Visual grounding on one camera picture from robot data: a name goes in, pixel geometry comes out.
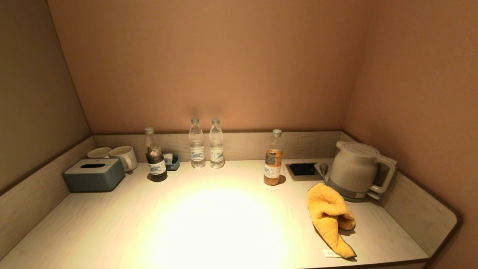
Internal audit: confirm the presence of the light wood desk surround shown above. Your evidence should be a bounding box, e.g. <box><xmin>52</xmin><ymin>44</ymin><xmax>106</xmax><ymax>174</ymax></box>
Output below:
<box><xmin>0</xmin><ymin>130</ymin><xmax>463</xmax><ymax>269</ymax></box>

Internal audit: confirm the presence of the white ceramic mug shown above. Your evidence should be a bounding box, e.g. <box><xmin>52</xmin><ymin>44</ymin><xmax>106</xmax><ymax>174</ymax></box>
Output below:
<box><xmin>109</xmin><ymin>146</ymin><xmax>138</xmax><ymax>173</ymax></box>
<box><xmin>87</xmin><ymin>147</ymin><xmax>112</xmax><ymax>159</ymax></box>

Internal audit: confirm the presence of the yellow fluffy cleaning cloth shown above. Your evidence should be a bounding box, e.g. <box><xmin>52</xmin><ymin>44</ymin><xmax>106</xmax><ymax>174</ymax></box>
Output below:
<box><xmin>307</xmin><ymin>182</ymin><xmax>357</xmax><ymax>259</ymax></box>

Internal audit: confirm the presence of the grey-blue tissue box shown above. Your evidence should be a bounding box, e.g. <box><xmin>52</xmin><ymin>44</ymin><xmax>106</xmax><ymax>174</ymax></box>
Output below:
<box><xmin>63</xmin><ymin>158</ymin><xmax>125</xmax><ymax>193</ymax></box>

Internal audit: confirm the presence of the grey kettle base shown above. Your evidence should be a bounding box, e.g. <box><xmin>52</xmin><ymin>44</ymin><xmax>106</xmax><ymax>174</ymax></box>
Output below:
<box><xmin>324</xmin><ymin>176</ymin><xmax>381</xmax><ymax>202</ymax></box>

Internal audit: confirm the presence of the recessed black socket panel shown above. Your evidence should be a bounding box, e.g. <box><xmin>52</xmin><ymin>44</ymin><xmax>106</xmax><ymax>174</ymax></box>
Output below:
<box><xmin>286</xmin><ymin>162</ymin><xmax>323</xmax><ymax>182</ymax></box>

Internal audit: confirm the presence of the orange tea plastic bottle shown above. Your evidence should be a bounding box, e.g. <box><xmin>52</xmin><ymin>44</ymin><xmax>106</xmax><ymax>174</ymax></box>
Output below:
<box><xmin>264</xmin><ymin>129</ymin><xmax>283</xmax><ymax>186</ymax></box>

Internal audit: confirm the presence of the white electric kettle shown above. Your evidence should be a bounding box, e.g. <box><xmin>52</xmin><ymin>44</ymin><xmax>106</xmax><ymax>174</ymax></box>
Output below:
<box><xmin>329</xmin><ymin>141</ymin><xmax>398</xmax><ymax>195</ymax></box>

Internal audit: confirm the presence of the dark drink plastic bottle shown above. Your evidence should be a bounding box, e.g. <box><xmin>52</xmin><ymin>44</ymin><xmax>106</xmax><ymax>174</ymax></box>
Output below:
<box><xmin>144</xmin><ymin>127</ymin><xmax>168</xmax><ymax>182</ymax></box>

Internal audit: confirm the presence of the clear water plastic bottle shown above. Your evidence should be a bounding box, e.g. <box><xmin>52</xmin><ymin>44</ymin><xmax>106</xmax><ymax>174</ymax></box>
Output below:
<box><xmin>189</xmin><ymin>118</ymin><xmax>206</xmax><ymax>168</ymax></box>
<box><xmin>209</xmin><ymin>118</ymin><xmax>225</xmax><ymax>169</ymax></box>

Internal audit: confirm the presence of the small blue sachet tray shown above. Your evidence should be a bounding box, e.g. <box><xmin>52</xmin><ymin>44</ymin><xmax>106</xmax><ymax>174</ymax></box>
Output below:
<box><xmin>164</xmin><ymin>153</ymin><xmax>180</xmax><ymax>171</ymax></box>

